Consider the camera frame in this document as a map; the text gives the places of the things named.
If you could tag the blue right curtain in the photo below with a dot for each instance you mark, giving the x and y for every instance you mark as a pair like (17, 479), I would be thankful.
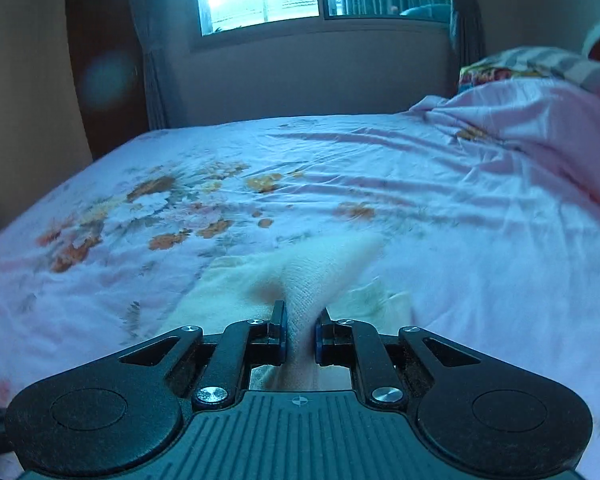
(466, 31)

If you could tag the blue curtain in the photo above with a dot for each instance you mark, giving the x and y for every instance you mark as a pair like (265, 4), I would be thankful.
(466, 31)
(149, 20)

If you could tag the colourful patterned pillow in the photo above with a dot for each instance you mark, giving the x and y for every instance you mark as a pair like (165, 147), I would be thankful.
(533, 62)

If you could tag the cream knit sweater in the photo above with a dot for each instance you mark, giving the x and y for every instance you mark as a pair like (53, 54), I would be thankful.
(316, 275)

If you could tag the pink floral bed sheet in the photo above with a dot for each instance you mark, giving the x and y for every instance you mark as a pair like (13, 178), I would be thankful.
(488, 205)

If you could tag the blue left curtain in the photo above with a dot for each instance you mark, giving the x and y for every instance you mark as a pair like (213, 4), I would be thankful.
(149, 20)

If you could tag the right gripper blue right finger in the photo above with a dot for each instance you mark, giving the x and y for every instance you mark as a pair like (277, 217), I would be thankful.
(368, 355)

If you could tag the dark wooden door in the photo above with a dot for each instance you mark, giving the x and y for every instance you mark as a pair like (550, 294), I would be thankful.
(107, 69)

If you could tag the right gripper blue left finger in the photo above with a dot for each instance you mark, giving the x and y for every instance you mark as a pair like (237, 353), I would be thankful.
(224, 361)

